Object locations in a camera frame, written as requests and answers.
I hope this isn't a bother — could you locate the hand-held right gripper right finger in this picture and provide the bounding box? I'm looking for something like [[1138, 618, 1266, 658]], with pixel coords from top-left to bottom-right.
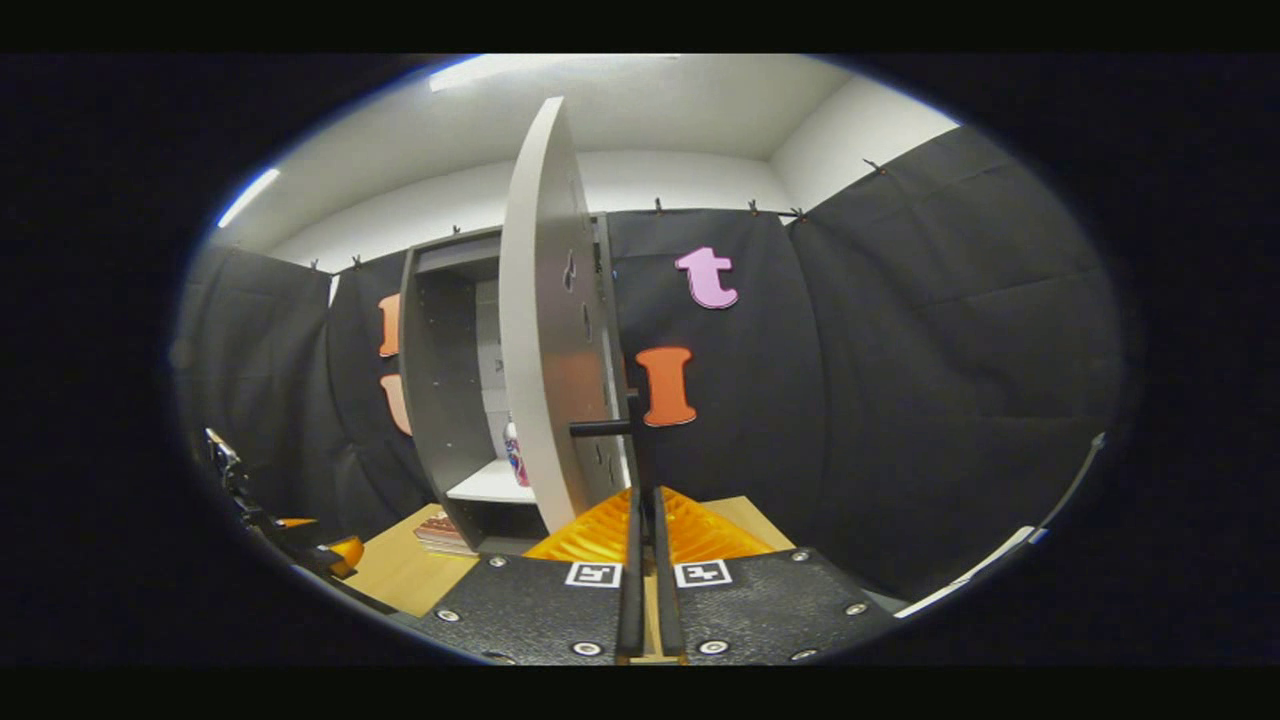
[[652, 486, 898, 666]]

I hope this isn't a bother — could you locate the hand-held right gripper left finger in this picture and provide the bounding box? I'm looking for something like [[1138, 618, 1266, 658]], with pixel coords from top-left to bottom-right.
[[413, 487, 648, 666]]

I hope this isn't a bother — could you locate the small bottle with grey cap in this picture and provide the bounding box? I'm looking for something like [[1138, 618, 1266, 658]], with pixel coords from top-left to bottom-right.
[[503, 418, 532, 489]]

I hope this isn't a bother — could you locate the grey cabinet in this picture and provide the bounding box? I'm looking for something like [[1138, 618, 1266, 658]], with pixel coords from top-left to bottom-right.
[[398, 213, 643, 557]]

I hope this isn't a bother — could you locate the black cabinet door handle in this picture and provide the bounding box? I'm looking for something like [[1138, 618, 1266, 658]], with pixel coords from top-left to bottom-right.
[[569, 385, 658, 523]]

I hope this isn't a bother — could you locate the beige cabinet door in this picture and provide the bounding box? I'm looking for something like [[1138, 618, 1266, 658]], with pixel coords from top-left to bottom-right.
[[498, 96, 634, 535]]

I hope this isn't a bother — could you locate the red cover book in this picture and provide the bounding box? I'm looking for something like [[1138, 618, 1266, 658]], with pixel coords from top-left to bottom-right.
[[414, 509, 471, 543]]

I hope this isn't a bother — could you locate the white board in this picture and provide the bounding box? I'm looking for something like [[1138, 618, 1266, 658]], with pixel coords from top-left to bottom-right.
[[893, 524, 1051, 621]]

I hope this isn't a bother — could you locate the black backdrop cloth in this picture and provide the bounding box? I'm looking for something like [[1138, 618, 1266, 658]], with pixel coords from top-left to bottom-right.
[[172, 125, 1129, 606]]

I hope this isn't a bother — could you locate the ceiling light panel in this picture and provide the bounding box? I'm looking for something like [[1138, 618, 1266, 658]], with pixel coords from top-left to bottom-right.
[[217, 168, 282, 229]]

